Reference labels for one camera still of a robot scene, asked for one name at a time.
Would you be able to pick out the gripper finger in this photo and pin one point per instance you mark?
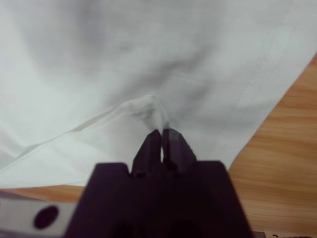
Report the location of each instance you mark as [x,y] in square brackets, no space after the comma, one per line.
[148,153]
[177,151]

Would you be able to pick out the white t-shirt with black print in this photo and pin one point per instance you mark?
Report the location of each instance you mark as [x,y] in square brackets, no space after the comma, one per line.
[123,62]

